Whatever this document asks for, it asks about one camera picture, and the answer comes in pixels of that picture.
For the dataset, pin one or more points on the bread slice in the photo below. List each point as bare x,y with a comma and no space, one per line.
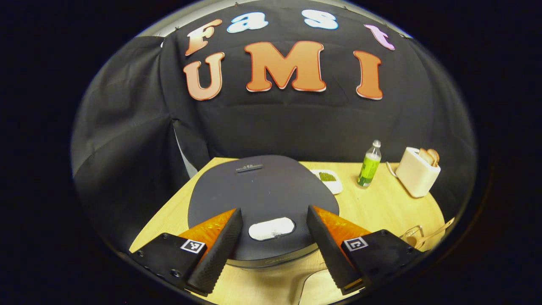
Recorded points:
425,156
435,156

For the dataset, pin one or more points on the white divided seasoning dish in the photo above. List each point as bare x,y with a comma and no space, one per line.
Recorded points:
328,178

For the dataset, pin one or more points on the wooden spoon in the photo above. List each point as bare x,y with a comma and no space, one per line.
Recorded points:
438,231

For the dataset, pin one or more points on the green drink bottle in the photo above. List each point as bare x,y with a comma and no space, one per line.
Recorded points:
369,167

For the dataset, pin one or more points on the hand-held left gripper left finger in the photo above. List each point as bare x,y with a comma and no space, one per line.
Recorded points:
218,254

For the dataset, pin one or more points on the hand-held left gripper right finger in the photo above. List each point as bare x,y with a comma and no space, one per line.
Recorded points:
330,250

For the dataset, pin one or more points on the white toaster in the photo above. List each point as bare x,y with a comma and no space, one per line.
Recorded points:
417,178

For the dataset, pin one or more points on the dark grey rice cooker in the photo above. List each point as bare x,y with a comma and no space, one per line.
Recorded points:
262,190

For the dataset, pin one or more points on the black backdrop cloth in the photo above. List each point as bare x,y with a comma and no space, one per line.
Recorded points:
275,123

